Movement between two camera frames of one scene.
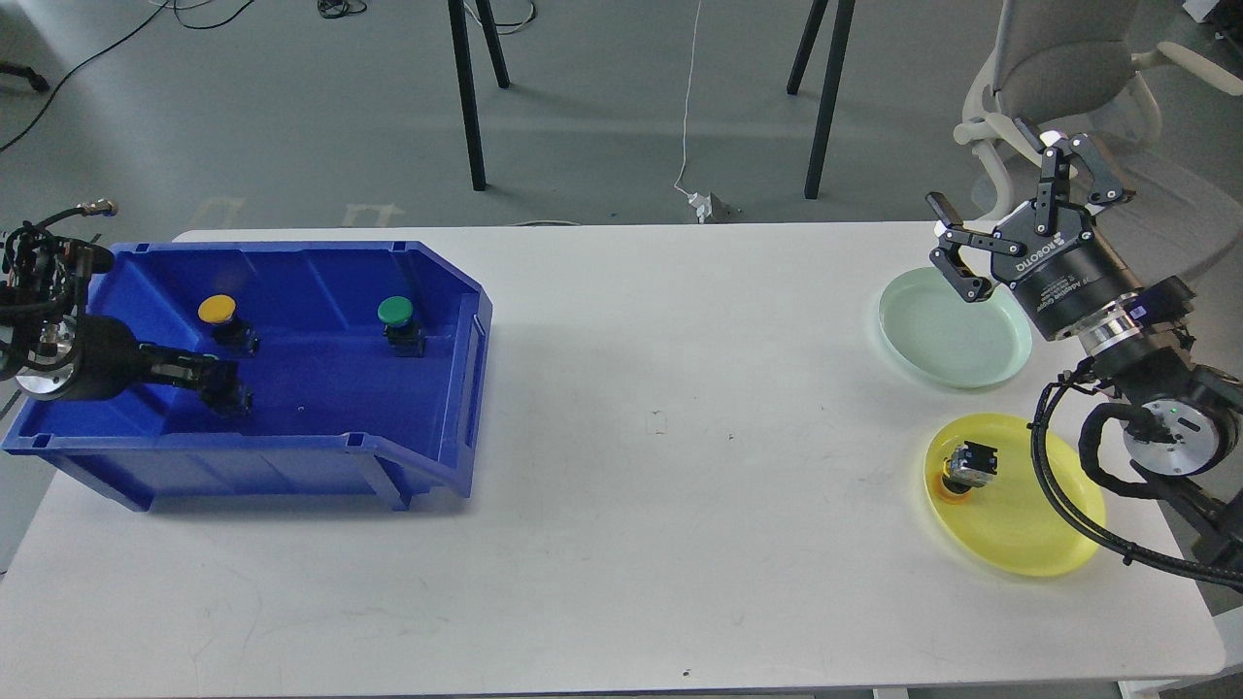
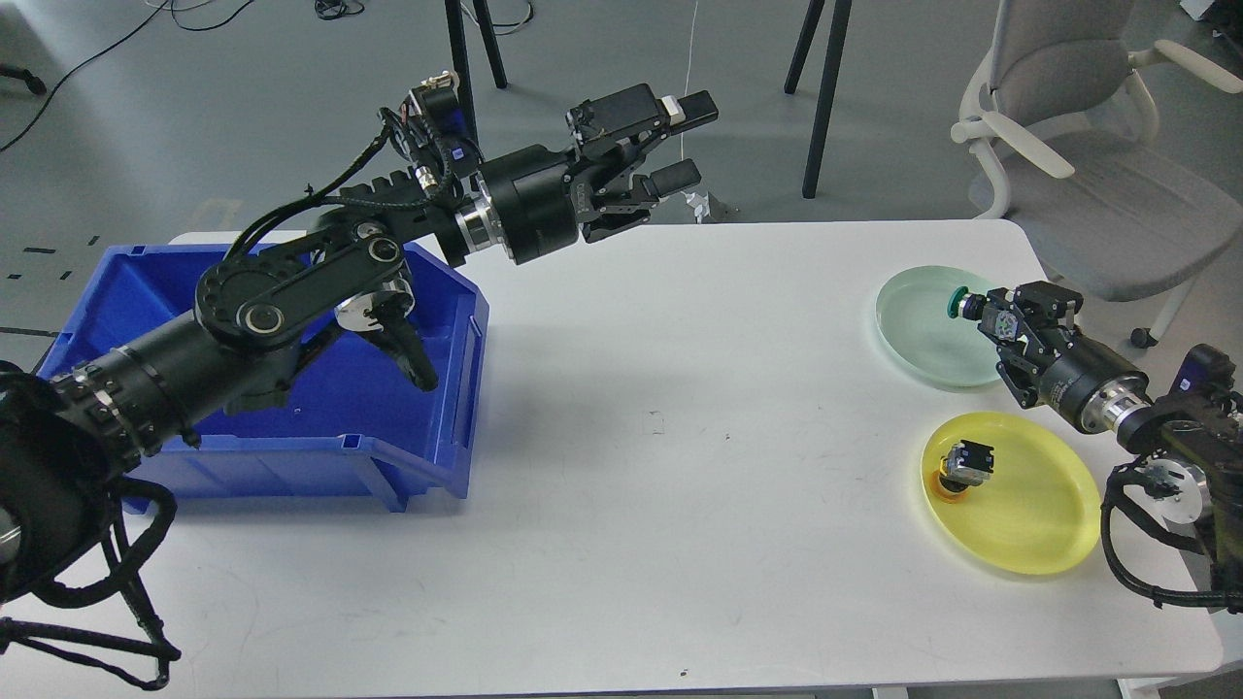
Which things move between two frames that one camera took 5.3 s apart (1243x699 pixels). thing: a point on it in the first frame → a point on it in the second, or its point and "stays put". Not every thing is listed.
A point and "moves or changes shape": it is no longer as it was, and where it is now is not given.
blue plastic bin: [366, 361] stays put
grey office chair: [1050, 66] stays put
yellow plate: [1012, 522] stays put
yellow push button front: [968, 466] stays put
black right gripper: [1060, 273] → [1092, 384]
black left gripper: [112, 357] → [533, 193]
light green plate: [932, 332] stays put
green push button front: [222, 390] moves or changes shape
